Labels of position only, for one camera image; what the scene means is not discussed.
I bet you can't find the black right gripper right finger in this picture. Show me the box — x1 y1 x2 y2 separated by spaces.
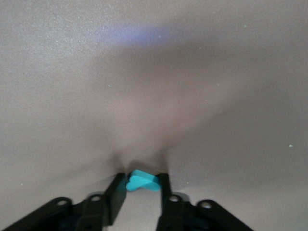
156 173 200 231

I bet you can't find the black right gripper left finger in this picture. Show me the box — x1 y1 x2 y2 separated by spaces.
77 172 128 231

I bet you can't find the teal foam letter l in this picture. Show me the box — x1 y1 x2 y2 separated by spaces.
126 169 161 193

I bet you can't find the brown table cover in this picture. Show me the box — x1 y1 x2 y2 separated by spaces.
0 0 308 231

